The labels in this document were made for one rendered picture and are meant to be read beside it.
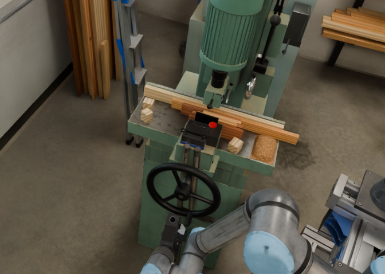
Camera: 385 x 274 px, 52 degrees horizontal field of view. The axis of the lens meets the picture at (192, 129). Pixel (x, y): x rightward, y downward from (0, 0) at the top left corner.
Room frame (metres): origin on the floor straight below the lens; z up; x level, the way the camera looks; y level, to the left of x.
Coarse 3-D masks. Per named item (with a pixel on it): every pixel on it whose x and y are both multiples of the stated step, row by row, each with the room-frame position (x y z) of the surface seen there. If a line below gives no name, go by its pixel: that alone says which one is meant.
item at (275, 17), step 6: (270, 18) 1.13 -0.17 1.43; (276, 18) 1.12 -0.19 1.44; (276, 24) 1.12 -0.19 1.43; (270, 30) 1.16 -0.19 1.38; (270, 36) 1.18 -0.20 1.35; (264, 48) 1.25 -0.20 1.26; (264, 54) 1.27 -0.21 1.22; (258, 60) 1.34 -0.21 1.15; (264, 60) 1.31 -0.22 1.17; (258, 66) 1.32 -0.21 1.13; (264, 66) 1.32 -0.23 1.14; (258, 72) 1.33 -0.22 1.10; (264, 72) 1.32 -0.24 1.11
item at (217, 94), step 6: (228, 78) 1.29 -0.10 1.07; (210, 84) 1.23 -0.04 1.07; (210, 90) 1.19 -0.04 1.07; (216, 90) 1.20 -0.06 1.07; (222, 90) 1.21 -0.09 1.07; (204, 96) 1.19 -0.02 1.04; (210, 96) 1.18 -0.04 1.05; (216, 96) 1.18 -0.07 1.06; (222, 96) 1.19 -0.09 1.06; (204, 102) 1.19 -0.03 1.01; (216, 102) 1.18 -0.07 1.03
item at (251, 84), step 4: (252, 72) 1.35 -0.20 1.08; (256, 72) 1.36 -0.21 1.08; (252, 76) 1.32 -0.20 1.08; (256, 76) 1.33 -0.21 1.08; (252, 80) 1.31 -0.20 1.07; (248, 84) 1.30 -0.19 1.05; (252, 84) 1.30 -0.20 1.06; (248, 88) 1.29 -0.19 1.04; (252, 88) 1.29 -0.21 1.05; (248, 92) 1.28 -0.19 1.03; (244, 96) 1.30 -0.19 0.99; (248, 96) 1.28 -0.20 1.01
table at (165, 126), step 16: (144, 96) 1.29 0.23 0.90; (160, 112) 1.20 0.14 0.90; (176, 112) 1.22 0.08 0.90; (128, 128) 1.12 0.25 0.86; (144, 128) 1.10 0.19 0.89; (160, 128) 1.11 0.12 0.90; (176, 128) 1.13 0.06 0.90; (224, 144) 1.09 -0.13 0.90; (224, 160) 1.05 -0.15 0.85; (240, 160) 1.04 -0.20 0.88; (256, 160) 1.04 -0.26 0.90
